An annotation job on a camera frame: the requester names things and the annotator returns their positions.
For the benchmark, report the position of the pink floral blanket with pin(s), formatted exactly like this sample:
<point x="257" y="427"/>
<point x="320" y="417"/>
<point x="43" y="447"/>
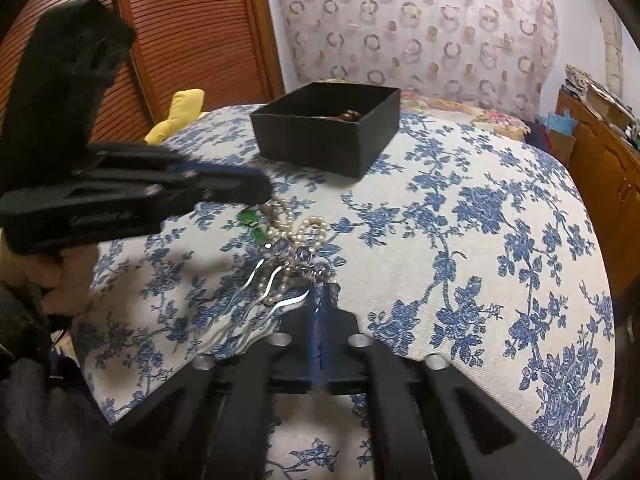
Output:
<point x="490" y="117"/>

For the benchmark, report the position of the blue paper bag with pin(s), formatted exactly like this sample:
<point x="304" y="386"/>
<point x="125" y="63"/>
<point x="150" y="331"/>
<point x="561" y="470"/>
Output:
<point x="557" y="122"/>

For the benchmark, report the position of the tied cream curtain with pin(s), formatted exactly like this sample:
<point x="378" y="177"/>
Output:
<point x="612" y="50"/>

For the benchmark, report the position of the green gemstone jewelry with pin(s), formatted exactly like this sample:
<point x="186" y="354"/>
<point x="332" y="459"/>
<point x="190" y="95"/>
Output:
<point x="248" y="219"/>

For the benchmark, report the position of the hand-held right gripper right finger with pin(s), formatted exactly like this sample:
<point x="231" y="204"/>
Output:
<point x="334" y="325"/>

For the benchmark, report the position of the yellow plush toy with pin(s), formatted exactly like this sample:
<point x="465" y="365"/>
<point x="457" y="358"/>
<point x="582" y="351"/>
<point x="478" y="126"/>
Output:
<point x="172" y="120"/>

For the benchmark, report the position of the wooden cabinet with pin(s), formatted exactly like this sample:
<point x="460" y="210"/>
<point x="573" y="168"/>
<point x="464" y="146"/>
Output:
<point x="605" y="170"/>

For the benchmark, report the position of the person's left forearm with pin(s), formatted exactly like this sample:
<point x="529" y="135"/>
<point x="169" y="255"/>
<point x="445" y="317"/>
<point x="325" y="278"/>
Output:
<point x="45" y="400"/>

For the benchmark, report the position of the black jewelry box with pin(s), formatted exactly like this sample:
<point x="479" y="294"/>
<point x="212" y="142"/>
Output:
<point x="320" y="145"/>

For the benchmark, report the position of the circle patterned curtain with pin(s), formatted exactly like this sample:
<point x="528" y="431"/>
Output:
<point x="425" y="35"/>

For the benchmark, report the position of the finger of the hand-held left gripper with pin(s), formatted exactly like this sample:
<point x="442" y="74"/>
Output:
<point x="150" y="159"/>
<point x="235" y="189"/>

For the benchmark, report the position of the person's left hand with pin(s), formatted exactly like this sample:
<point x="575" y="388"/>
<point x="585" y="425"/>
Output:
<point x="65" y="272"/>

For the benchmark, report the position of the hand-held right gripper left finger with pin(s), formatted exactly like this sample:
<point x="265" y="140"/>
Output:
<point x="295" y="330"/>

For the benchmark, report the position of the flat cardboard box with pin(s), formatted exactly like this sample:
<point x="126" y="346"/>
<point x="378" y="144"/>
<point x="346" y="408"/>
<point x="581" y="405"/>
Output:
<point x="607" y="105"/>

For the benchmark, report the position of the blue floral bedsheet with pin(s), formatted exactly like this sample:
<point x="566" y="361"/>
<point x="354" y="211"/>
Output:
<point x="475" y="260"/>

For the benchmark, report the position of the stack of patterned fabric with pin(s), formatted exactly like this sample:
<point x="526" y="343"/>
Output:
<point x="579" y="80"/>

